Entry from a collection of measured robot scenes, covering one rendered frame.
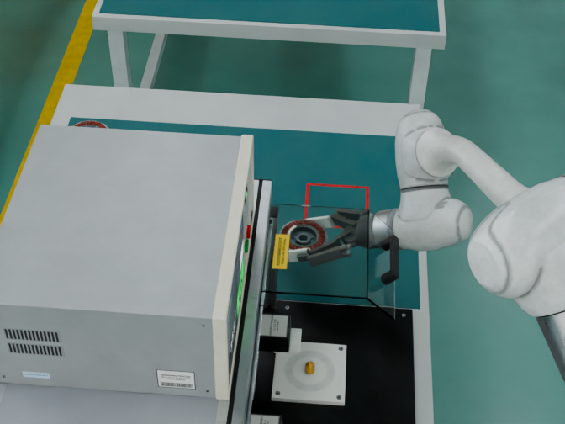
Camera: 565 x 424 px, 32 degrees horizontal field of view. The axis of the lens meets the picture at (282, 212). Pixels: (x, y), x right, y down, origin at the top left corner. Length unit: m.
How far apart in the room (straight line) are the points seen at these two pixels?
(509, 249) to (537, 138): 2.55
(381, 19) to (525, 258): 1.80
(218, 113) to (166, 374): 1.28
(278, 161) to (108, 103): 0.54
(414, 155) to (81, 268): 0.78
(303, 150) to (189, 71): 1.63
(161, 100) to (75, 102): 0.24
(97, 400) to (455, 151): 0.83
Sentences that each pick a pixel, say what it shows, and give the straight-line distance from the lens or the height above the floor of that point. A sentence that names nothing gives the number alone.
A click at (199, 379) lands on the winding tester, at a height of 1.16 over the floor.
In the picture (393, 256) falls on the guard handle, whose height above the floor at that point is 1.06.
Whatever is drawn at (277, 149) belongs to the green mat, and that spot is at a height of 0.75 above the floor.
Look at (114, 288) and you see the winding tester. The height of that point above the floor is 1.32.
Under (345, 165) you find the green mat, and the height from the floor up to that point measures 0.75.
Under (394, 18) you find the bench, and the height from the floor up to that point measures 0.75.
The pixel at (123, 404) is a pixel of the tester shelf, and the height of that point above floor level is 1.11.
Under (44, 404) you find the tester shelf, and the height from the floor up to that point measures 1.11.
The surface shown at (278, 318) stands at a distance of 2.02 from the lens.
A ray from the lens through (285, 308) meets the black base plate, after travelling 2.24.
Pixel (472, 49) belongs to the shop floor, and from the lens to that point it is 4.45.
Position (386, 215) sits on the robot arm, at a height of 0.99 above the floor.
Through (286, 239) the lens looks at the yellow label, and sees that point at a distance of 1.97.
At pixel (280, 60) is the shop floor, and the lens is 4.28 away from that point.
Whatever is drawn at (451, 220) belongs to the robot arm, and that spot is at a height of 1.06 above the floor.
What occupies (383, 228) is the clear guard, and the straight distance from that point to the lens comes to 2.06.
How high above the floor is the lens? 2.47
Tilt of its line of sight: 44 degrees down
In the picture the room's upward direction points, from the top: 1 degrees clockwise
